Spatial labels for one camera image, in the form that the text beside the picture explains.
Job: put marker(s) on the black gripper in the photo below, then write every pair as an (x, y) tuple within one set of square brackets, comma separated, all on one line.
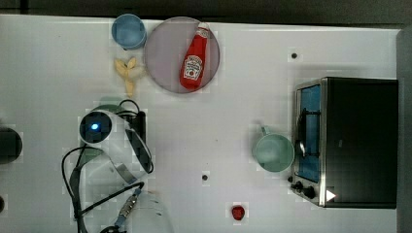
[(136, 135)]

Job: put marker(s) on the green plastic strainer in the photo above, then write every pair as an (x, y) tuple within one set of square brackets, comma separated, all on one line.
[(108, 103)]

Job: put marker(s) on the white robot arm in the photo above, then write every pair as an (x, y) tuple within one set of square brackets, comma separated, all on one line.
[(108, 182)]

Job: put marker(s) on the peeled toy banana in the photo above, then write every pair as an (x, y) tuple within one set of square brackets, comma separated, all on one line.
[(130, 72)]

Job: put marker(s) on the grey round plate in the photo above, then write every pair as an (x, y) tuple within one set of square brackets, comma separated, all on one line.
[(165, 51)]

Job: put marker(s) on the red ketchup bottle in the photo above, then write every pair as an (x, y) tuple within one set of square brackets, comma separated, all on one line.
[(192, 69)]

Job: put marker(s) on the blue plastic cup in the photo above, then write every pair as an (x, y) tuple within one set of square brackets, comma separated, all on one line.
[(129, 32)]

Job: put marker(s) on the red toy strawberry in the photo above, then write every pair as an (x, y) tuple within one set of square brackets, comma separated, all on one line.
[(238, 212)]

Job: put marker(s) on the green mug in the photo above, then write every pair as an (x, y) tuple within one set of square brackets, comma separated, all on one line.
[(273, 152)]

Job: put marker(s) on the black toaster oven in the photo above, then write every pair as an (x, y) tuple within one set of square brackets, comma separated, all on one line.
[(345, 138)]

